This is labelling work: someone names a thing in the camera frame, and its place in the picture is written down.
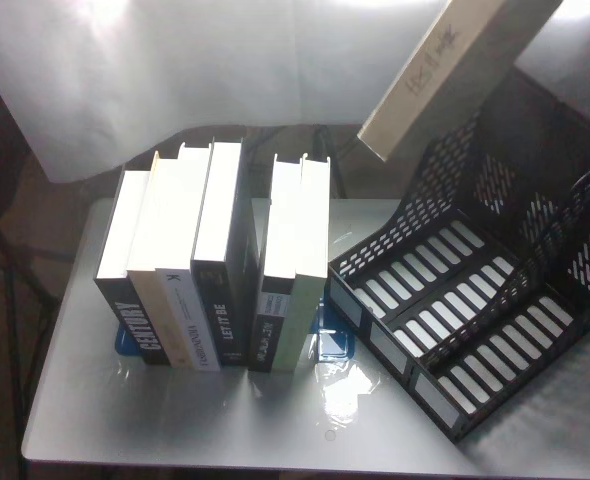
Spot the beige book plain spine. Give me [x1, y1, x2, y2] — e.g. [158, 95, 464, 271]
[357, 0, 566, 164]

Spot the pale green book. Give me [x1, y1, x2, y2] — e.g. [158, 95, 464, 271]
[270, 153, 332, 372]

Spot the black book grey label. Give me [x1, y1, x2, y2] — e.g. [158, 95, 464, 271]
[246, 152, 305, 375]

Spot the black book LET IT BE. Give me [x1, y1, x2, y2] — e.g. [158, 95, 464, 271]
[189, 137, 256, 366]

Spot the white book K spine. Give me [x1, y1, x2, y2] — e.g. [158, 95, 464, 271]
[153, 140, 222, 373]

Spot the cream book yellowish spine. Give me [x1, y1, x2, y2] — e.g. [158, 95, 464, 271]
[126, 149, 192, 370]

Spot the black book CENTURY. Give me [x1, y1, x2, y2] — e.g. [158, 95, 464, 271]
[92, 167, 170, 367]

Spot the white backdrop cloth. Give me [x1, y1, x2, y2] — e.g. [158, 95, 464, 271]
[0, 0, 590, 184]

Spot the black plastic file rack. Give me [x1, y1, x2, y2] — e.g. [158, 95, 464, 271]
[327, 64, 590, 444]

